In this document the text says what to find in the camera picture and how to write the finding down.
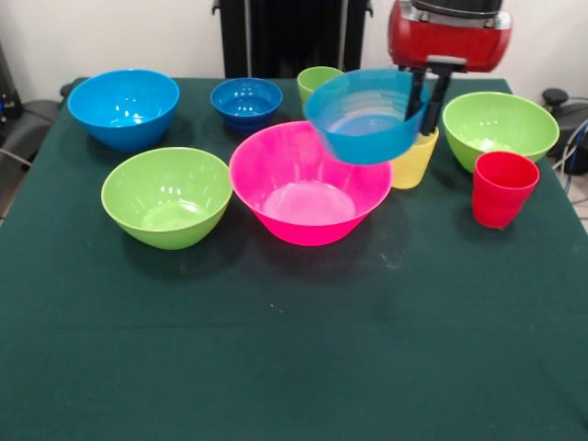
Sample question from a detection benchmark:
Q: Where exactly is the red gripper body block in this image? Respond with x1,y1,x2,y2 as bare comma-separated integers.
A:
388,4,514,74

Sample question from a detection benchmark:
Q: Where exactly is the large pink plastic bowl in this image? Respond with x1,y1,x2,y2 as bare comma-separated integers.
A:
228,120,394,248

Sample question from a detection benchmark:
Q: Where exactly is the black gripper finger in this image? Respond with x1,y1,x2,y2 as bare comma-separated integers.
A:
403,71,426,123
421,73,454,138

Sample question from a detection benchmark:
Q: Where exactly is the bundle of floor cables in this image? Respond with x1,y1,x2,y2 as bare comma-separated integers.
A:
550,117,588,194

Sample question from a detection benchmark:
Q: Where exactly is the pale yellow translucent cup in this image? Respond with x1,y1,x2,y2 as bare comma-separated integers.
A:
390,126,440,190

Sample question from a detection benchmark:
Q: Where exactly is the small dark blue bowl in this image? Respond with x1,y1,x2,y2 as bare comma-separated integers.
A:
209,76,284,135

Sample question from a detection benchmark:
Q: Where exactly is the large blue plastic bowl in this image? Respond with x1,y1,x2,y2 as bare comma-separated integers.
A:
67,68,181,153

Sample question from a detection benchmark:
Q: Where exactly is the small light blue bowl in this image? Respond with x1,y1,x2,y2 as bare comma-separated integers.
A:
303,68,432,165

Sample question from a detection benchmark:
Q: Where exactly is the dark green tablecloth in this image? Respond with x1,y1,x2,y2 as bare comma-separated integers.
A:
0,76,588,441

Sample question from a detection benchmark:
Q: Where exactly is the green plastic cup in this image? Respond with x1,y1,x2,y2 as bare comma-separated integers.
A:
296,65,345,105

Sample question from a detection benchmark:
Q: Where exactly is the red plastic cup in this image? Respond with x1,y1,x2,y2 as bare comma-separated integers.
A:
472,151,541,230

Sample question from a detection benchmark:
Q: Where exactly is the green plastic bowl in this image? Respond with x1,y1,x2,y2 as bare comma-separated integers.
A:
442,91,560,175
100,146,234,251

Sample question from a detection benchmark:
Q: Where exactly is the grey pedestal foot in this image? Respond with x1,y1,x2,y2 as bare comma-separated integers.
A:
541,87,588,155
13,98,63,160

